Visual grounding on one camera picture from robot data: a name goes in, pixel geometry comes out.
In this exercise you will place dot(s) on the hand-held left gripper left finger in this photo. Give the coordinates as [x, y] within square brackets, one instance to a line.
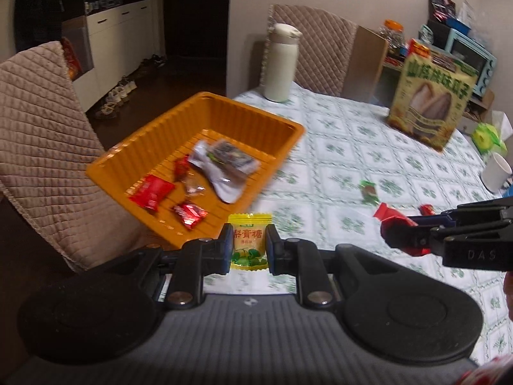
[224, 248]

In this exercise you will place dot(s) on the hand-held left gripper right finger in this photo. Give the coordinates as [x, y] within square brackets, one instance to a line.
[274, 250]

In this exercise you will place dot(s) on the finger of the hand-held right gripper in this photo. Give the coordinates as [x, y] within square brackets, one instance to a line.
[429, 220]
[408, 236]

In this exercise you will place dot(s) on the yellow candy packet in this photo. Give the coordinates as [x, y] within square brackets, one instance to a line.
[249, 244]

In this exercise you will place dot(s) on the large red snack packet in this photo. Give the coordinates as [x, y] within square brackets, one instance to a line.
[386, 212]

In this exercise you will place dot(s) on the small red foil packet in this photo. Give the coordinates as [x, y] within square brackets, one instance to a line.
[188, 213]

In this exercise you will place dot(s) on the clear dark snack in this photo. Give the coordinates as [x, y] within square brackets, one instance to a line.
[224, 188]

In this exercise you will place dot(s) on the brown clear-wrapped candy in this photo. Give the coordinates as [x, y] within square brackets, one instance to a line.
[194, 186]

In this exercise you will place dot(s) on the dark snack packet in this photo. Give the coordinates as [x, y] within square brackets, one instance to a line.
[232, 156]

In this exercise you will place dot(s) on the orange plastic basket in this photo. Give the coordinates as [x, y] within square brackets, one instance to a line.
[240, 116]

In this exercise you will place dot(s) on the person's right forearm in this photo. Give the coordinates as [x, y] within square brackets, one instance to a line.
[509, 296]

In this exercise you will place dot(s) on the small red wrapper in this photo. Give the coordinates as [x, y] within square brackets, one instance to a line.
[427, 209]

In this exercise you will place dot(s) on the green wrapped candy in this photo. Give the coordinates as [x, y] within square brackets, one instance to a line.
[368, 192]

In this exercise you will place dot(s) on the white mug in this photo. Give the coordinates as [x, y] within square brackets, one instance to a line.
[497, 172]

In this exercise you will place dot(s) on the small red candy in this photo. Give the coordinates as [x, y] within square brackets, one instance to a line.
[182, 167]

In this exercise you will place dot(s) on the red square snack packet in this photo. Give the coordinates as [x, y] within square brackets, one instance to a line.
[151, 192]

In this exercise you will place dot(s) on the green tissue pack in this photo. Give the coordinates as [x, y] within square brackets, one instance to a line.
[487, 138]

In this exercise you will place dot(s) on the large sunflower seed bag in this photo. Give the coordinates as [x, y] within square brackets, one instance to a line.
[433, 100]

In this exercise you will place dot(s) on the green patterned tablecloth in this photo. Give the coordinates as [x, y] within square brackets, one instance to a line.
[340, 136]

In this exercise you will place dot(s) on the red white patterned cloth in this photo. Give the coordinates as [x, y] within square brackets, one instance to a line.
[493, 373]

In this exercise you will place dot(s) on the light blue toaster oven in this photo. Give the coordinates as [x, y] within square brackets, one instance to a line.
[485, 64]

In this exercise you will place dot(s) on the wooden side cabinet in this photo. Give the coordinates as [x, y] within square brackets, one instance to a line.
[366, 64]

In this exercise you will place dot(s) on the white thermos bottle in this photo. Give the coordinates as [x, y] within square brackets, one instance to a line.
[280, 68]

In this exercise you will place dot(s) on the clear jar orange lid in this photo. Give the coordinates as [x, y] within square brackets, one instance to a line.
[392, 38]

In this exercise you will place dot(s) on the row of shoes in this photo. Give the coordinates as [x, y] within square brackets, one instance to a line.
[116, 96]

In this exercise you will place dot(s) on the blue box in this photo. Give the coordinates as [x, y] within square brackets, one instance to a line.
[459, 25]

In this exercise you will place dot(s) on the quilted beige chair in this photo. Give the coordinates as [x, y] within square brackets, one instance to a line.
[40, 128]
[320, 48]

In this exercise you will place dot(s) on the dark snack bag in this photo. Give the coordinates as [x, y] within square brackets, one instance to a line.
[441, 2]

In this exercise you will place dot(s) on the dark door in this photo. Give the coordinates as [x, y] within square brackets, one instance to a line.
[196, 16]

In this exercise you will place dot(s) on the white cabinet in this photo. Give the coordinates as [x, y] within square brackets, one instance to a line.
[120, 32]

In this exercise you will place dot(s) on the black jacket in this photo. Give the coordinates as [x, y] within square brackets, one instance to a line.
[40, 8]

